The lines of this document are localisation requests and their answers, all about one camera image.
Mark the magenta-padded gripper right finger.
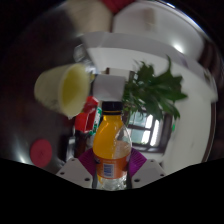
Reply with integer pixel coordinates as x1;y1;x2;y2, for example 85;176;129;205
127;148;167;189

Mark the orange drink bottle black cap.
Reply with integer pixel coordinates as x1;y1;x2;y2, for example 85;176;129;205
92;100;133;191

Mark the pale yellow cup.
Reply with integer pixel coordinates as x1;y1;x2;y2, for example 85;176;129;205
33;63;92;119

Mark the flat round red coaster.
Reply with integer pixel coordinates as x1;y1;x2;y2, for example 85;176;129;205
29;138;54;169

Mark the clear glass disc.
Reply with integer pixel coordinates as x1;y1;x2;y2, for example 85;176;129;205
73;43;89;63

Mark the red pouch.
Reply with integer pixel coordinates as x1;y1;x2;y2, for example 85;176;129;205
74;95;101;134

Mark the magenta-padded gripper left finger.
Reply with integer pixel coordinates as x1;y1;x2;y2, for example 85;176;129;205
55;148;98;190

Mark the leafy plant in white pot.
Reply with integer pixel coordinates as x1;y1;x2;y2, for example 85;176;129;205
91;55;188;127

